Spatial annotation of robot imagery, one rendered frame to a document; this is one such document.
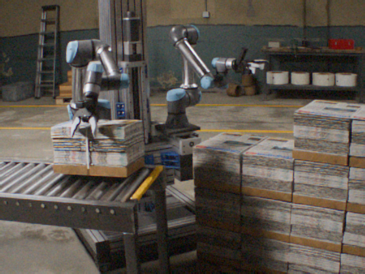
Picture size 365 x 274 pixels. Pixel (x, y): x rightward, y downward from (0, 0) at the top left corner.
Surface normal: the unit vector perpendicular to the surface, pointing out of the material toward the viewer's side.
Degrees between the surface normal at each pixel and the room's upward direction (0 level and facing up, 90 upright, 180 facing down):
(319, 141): 90
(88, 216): 90
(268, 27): 90
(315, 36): 90
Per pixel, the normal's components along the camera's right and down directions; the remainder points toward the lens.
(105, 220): -0.20, 0.26
